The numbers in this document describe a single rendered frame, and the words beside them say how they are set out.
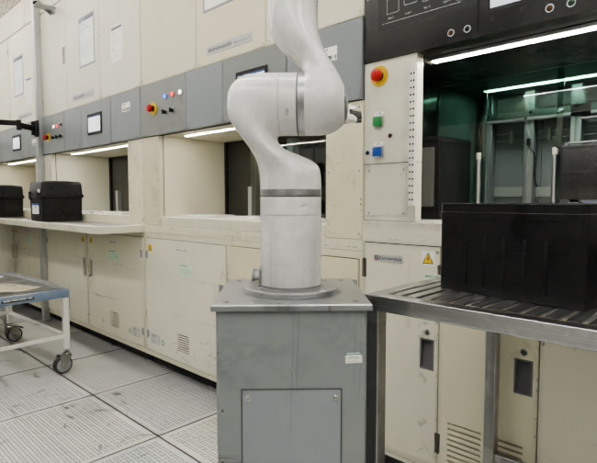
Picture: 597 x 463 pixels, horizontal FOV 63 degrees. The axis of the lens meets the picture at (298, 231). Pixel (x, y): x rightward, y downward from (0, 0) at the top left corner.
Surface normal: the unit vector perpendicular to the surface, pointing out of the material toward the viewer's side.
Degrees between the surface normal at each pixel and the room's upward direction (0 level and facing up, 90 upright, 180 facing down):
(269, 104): 101
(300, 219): 90
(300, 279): 90
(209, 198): 90
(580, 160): 90
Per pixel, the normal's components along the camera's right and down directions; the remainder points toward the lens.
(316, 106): -0.01, 0.30
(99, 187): 0.73, 0.04
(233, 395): 0.03, 0.07
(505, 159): -0.69, 0.04
